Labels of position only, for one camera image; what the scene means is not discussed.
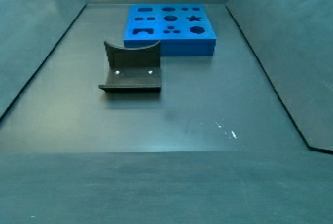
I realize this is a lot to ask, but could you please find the black curved holder stand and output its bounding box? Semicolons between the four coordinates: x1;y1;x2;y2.
99;42;162;92

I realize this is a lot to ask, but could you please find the blue shape sorter box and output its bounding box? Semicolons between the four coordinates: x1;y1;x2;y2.
122;4;216;56

